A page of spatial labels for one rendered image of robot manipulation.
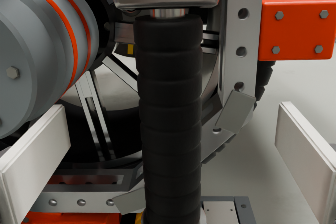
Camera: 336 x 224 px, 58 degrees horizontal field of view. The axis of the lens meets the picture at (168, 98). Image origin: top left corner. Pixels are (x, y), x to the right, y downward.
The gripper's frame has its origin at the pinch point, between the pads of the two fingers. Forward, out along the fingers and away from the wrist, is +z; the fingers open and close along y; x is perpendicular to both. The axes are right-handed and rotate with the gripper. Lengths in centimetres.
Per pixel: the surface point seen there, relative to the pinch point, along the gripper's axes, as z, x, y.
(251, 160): 124, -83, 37
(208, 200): 83, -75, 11
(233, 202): 82, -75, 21
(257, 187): 101, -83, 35
